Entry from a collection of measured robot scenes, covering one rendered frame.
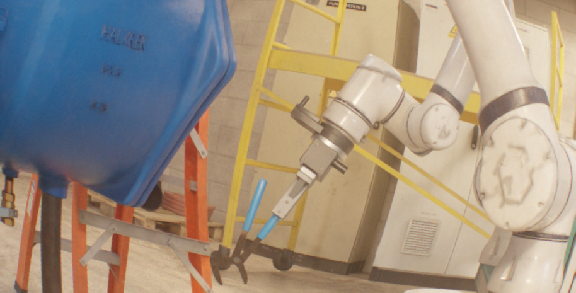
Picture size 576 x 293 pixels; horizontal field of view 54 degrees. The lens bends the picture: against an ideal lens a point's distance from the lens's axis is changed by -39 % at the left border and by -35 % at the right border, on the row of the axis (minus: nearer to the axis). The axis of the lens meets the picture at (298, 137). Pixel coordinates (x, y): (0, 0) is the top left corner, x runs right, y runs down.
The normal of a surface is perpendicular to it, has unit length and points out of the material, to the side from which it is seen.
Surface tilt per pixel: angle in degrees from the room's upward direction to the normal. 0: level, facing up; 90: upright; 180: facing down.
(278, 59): 90
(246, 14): 90
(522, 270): 68
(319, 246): 90
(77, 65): 102
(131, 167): 137
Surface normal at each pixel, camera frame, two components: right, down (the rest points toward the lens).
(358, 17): -0.41, -0.11
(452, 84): -0.18, -0.22
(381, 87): 0.22, 0.02
